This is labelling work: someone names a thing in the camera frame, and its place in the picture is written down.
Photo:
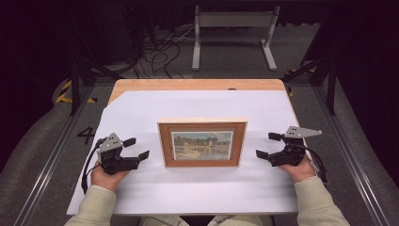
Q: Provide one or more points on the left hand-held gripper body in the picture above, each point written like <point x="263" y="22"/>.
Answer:
<point x="113" y="160"/>

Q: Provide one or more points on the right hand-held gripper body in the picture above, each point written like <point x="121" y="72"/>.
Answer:
<point x="290" y="155"/>

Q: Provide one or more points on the wooden picture frame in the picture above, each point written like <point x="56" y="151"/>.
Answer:
<point x="202" y="145"/>

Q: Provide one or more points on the person's right hand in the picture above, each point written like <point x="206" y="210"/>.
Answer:
<point x="299" y="171"/>

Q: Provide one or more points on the person's left hand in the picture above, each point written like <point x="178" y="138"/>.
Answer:
<point x="106" y="180"/>

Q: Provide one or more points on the large white paper sheet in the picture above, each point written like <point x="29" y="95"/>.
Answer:
<point x="141" y="106"/>

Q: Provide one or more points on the yellow black hazard tape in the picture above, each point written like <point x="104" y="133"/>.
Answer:
<point x="64" y="91"/>
<point x="291" y="92"/>

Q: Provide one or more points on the person's left leg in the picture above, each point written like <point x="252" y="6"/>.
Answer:
<point x="164" y="221"/>

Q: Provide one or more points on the person's leg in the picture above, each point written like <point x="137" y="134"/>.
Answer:
<point x="240" y="220"/>
<point x="164" y="221"/>

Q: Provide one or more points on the person's right leg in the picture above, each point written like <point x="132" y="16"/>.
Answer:
<point x="240" y="220"/>

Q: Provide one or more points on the black metal stand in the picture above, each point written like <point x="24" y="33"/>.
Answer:
<point x="74" y="81"/>
<point x="331" y="84"/>

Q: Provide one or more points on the white metal stand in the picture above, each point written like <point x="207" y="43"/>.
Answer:
<point x="233" y="19"/>

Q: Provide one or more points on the aluminium floor rail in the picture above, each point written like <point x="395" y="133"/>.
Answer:
<point x="351" y="163"/>
<point x="50" y="163"/>

